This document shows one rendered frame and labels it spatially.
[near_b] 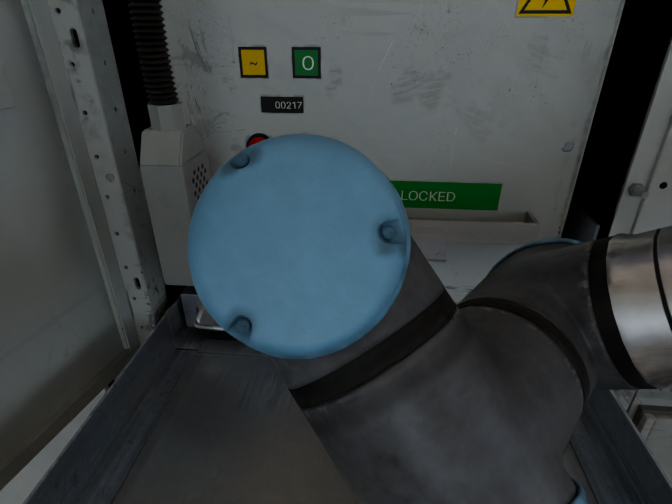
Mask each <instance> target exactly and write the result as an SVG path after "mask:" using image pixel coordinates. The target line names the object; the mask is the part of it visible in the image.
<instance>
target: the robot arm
mask: <svg viewBox="0 0 672 504"><path fill-rule="evenodd" d="M188 263H189V268H190V273H191V277H192V281H193V284H194V287H195V289H196V292H197V294H198V296H199V298H200V300H201V302H202V303H203V305H204V307H205V308H206V310H207V311H208V313H209V314H210V315H211V316H212V318H213V319H214V320H215V321H216V322H217V323H218V324H219V325H220V326H221V327H222V328H223V329H224V330H225V331H226V332H227V333H229V334H230V335H231V336H233V337H234V338H236V339H237V340H239V341H241V342H242V343H244V344H245V345H247V346H248V347H250V348H252V349H254V350H256V351H259V352H261V353H264V354H267V355H268V357H269V358H270V360H271V361H272V363H273V365H274V366H275V368H276V370H277V371H278V373H279V374H280V376H281V378H282V379H283V381H284V383H285V384H286V386H287V388H288V390H289V391H290V393H291V395H292V396H293V398H294V399H295V401H296V403H297V404H298V406H299V407H300V409H301V411H302V412H303V414H304V416H305V417H306V419H307V420H308V422H309V424H310V425H311V427H312V429H313V430H314V432H315V433H316V435H317V437H318V438H319V440H320V442H321V443H322V445H323V446H324V448H325V450H326V451H327V453H328V455H329V456H330V458H331V459H332V461H333V463H334V464H335V466H336V468H337V469H338V471H339V472H340V474H341V476H342V477H343V479H344V481H345V482H346V484H347V485H348V487H349V489H350V490H351V492H352V494H353V495H354V497H355V498H356V500H357V502H358V503H359V504H587V502H586V494H585V491H584V489H583V488H582V486H581V485H580V484H579V482H578V481H576V480H575V479H573V478H572V477H570V476H569V474H568V473H567V471H566V470H565V468H564V466H563V463H562V457H563V454H564V452H565V450H566V448H567V446H568V444H569V442H570V440H571V437H572V435H573V433H574V431H575V429H576V426H577V424H578V422H579V420H580V418H581V416H582V414H583V412H584V410H585V407H586V404H587V402H588V400H589V398H590V395H591V393H592V391H593V390H640V389H658V390H659V389H668V388H670V387H672V226H668V227H664V228H660V229H656V230H651V231H647V232H643V233H639V234H624V233H620V234H616V235H614V236H610V237H606V238H601V239H597V240H593V241H589V242H582V241H578V240H574V239H568V238H547V239H541V240H537V241H534V242H531V243H528V244H526V245H524V246H521V247H519V248H517V249H515V250H513V251H512V252H510V253H508V254H507V255H505V256H504V257H503V258H502V259H500V260H499V261H498V262H497V263H496V264H495V265H494V266H493V267H492V269H491V270H490V271H489V273H488V274H487V276H486V277H485V278H484V279H483V280H482V281H481V282H480V283H479V284H478V285H477V286H476V287H475V288H474V289H473V290H472V291H471V292H470V293H469V294H468V295H466V296H465V297H464V298H463V299H462V300H461V301H460V302H459V303H458V304H457V305H456V304H455V302H454V301H453V300H452V298H451V296H450V295H449V293H448V292H447V290H446V289H445V286H444V285H443V283H442V282H441V280H440V279H439V277H438V276H437V274H436V273H435V271H434V270H433V268H432V267H431V265H430V264H429V262H428V261H427V259H426V258H425V256H424V255H423V253H422V252H421V250H420V249H419V247H418V245H417V244H416V242H415V241H414V239H413V238H412V236H411V235H410V227H409V221H408V217H407V213H406V210H405V207H404V205H403V202H402V200H401V198H400V196H399V194H398V192H397V190H396V189H395V187H394V186H393V184H392V183H391V181H390V180H389V179H388V178H387V176H386V175H385V174H384V173H383V172H382V171H381V170H380V169H379V168H378V167H377V166H376V165H375V164H374V163H373V162H372V161H371V160H370V159H369V158H368V157H366V156H365V155H364V154H362V153H361V152H360V151H358V150H356V149H355V148H353V147H351V146H349V145H347V144H345V143H343V142H341V141H338V140H335V139H332V138H329V137H325V136H320V135H314V134H287V135H281V136H276V137H272V138H269V139H265V140H263V141H260V142H257V143H255V144H253V145H251V146H249V147H247V148H245V149H244V150H242V151H240V152H239V153H237V154H236V155H235V156H233V157H232V158H231V159H229V160H228V161H227V162H226V163H225V164H224V165H223V166H222V167H221V168H220V169H219V170H218V171H217V172H216V173H215V174H214V176H213V177H212V178H211V179H210V181H209V182H208V184H207V185H206V187H205V188H204V190H203V192H202V193H201V195H200V197H199V199H198V202H197V204H196V206H195V209H194V212H193V215H192V218H191V222H190V227H189V233H188Z"/></svg>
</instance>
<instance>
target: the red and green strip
mask: <svg viewBox="0 0 672 504"><path fill-rule="evenodd" d="M390 181H391V180H390ZM391 183H392V184H393V186H394V187H395V189H396V190H397V192H398V194H399V196H400V198H401V200H402V202H403V205H404V207H405V208H434V209H464V210H493V211H497V210H498V204H499V199H500V194H501V189H502V184H493V183H459V182H425V181H391Z"/></svg>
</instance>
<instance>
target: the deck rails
mask: <svg viewBox="0 0 672 504"><path fill-rule="evenodd" d="M196 353H197V351H193V350H177V349H175V345H174V341H173V336H172V332H171V327H170V323H169V318H168V314H167V313H165V314H164V315H163V317H162V318H161V319H160V321H159V322H158V323H157V325H156V326H155V327H154V329H153V330H152V331H151V333H150V334H149V335H148V337H147V338H146V339H145V341H144V342H143V343H142V345H141V346H140V347H139V349H138V350H137V351H136V353H135V354H134V355H133V357H132V358H131V359H130V361H129V362H128V364H127V365H126V366H125V368H124V369H123V370H122V372H121V373H120V374H119V376H118V377H117V378H116V380H115V381H114V382H113V384H112V385H111V386H110V388H109V389H108V390H107V392H106V393H105V394H104V396H103V397H102V398H101V400H100V401H99V402H98V404H97V405H96V406H95V408H94V409H93V410H92V412H91V413H90V414H89V416H88V417H87V418H86V420H85V421H84V422H83V424H82V425H81V426H80V428H79V429H78V430H77V432H76V433H75V434H74V436H73V437H72V438H71V440H70V441H69V442H68V444H67V445H66V446H65V448H64V449H63V451H62V452H61V453H60V455H59V456H58V457H57V459H56V460H55V461H54V463H53V464H52V465H51V467H50V468H49V469H48V471H47V472H46V473H45V475H44V476H43V477H42V479H41V480H40V481H39V483H38V484H37V485H36V487H35V488H34V489H33V491H32V492H31V493H30V495H29V496H28V497H27V499H26V500H25V501H24V503H23V504H112V503H113V501H114V499H115V497H116V496H117V494H118V492H119V490H120V489H121V487H122V485H123V483H124V481H125V480H126V478H127V476H128V474H129V473H130V471H131V469H132V467H133V465H134V464H135V462H136V460H137V458H138V456H139V455H140V453H141V451H142V449H143V448H144V446H145V444H146V442H147V440H148V439H149V437H150V435H151V433H152V431H153V430H154V428H155V426H156V424H157V423H158V421H159V419H160V417H161V415H162V414H163V412H164V410H165V408H166V407H167V405H168V403H169V401H170V399H171V398H172V396H173V394H174V392H175V390H176V389H177V387H178V385H179V383H180V382H181V380H182V378H183V376H184V374H185V373H186V371H187V369H188V367H189V366H190V364H191V362H192V360H193V358H194V357H195V355H196ZM570 444H571V446H572V449H573V451H574V453H575V455H576V457H577V460H578V462H579V464H580V466H581V468H582V471H583V473H584V475H585V477H586V480H587V482H588V484H589V486H590V488H591V491H592V493H593V495H594V497H595V499H596V502H597V504H672V483H671V481H670V480H669V478H668V477H667V475H666V474H665V472H664V470H663V469H662V467H661V466H660V464H659V463H658V461H657V459H656V458H655V456H654V455H653V453H652V452H651V450H650V448H649V447H648V445H647V444H646V442H645V440H644V439H643V437H642V436H641V434H640V433H639V431H638V429H637V428H636V426H635V425H634V423H633V422H632V420H631V418H630V417H629V415H628V414H627V412H626V411H625V409H624V407H623V406H622V404H621V403H620V401H619V399H618V398H617V396H616V395H615V393H614V392H613V390H593V391H592V393H591V395H590V398H589V400H588V402H587V404H586V407H585V410H584V412H583V414H582V416H581V418H580V420H579V422H578V424H577V426H576V429H575V431H574V433H573V435H572V437H571V440H570Z"/></svg>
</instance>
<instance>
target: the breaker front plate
mask: <svg viewBox="0 0 672 504"><path fill-rule="evenodd" d="M622 1H623V0H576V3H575V7H574V12H573V16H516V15H517V10H518V4H519V0H162V1H160V2H159V4H161V5H162V6H163V7H162V8H161V9H160V10H161V11H162V12H164V13H163V14H162V15H161V16H162V17H163V18H164V19H165V20H164V21H163V22H162V23H163V24H165V25H166V26H165V27H164V28H163V29H164V30H165V31H167V32H166V33H165V34H164V35H165V36H166V37H167V39H166V40H165V42H167V43H168V45H167V46H166V47H167V48H168V49H169V51H168V52H167V53H168V54H169V55H171V56H169V57H168V59H169V60H171V62H170V63H169V65H171V66H173V67H172V68H171V69H170V70H171V71H173V74H172V75H171V76H173V77H175V78H174V79H173V80H172V81H173V82H175V83H176V84H175V85H174V87H176V88H177V89H176V90H175V91H174V92H176V93H178V95H177V96H176V97H177V98H179V100H178V101H182V103H183V109H184V116H185V122H186V124H194V125H195V126H196V127H197V130H198V132H199V134H200V137H201V139H202V142H203V144H204V147H205V150H206V152H207V157H208V164H209V171H210V178H212V177H213V176H214V174H215V173H216V172H217V171H218V170H219V169H220V168H221V167H222V166H223V165H224V164H225V163H226V162H227V161H228V160H229V159H231V158H232V157H233V156H235V155H236V154H237V153H239V152H240V151H242V150H244V149H245V148H246V143H247V140H248V139H249V137H250V136H252V135H253V134H256V133H263V134H265V135H267V136H268V137H270V138H272V137H276V136H281V135H287V134H314V135H320V136H325V137H329V138H332V139H335V140H338V141H341V142H343V143H345V144H347V145H349V146H351V147H353V148H355V149H356V150H358V151H360V152H361V153H362V154H364V155H365V156H366V157H368V158H369V159H370V160H371V161H372V162H373V163H374V164H375V165H376V166H377V167H378V168H379V169H380V170H381V171H382V172H383V173H384V174H385V175H386V176H387V178H388V179H389V180H391V181H425V182H459V183H493V184H502V189H501V194H500V199H499V204H498V210H497V211H493V210H464V209H434V208H405V210H406V213H407V217H408V218H415V219H443V220H470V221H498V222H524V220H525V216H526V212H527V211H530V212H531V213H532V214H533V216H534V217H535V218H536V219H537V221H538V222H539V223H540V229H539V233H538V237H537V240H541V239H547V238H559V235H560V231H561V227H562V224H563V220H564V216H565V213H566V209H567V205H568V202H569V198H570V194H571V190H572V187H573V183H574V179H575V176H576V172H577V168H578V164H579V161H580V157H581V153H582V150H583V146H584V142H585V138H586V135H587V131H588V127H589V124H590V120H591V116H592V113H593V109H594V105H595V101H596V98H597V94H598V90H599V87H600V83H601V79H602V75H603V72H604V68H605V64H606V61H607V57H608V53H609V49H610V46H611V42H612V38H613V35H614V31H615V27H616V24H617V20H618V16H619V12H620V9H621V5H622ZM238 47H266V49H267V64H268V78H241V74H240V63H239V53H238ZM291 47H320V48H321V79H315V78H293V71H292V48H291ZM260 96H264V97H303V109H304V113H262V110H261V98H260ZM415 242H416V244H417V245H418V247H419V249H420V250H421V252H422V253H423V255H424V256H425V258H426V259H427V261H428V262H429V264H430V265H431V267H432V268H433V270H434V271H435V273H436V274H437V276H438V277H439V279H440V280H441V282H442V283H443V285H444V286H445V289H446V290H447V292H448V293H449V295H450V296H451V298H452V300H453V301H454V302H455V304H458V303H459V302H460V301H461V300H462V299H463V298H464V297H465V296H466V295H468V294H469V293H470V292H471V291H472V290H473V289H474V288H475V287H476V286H477V285H478V284H479V283H480V282H481V281H482V280H483V279H484V278H485V277H486V276H487V274H488V273H489V271H490V270H491V269H492V267H493V266H494V265H495V264H496V263H497V262H498V261H499V260H500V259H502V258H503V257H504V256H505V255H507V254H508V253H510V252H512V251H513V250H515V249H517V248H519V247H521V246H524V245H508V244H483V243H458V242H433V241H415Z"/></svg>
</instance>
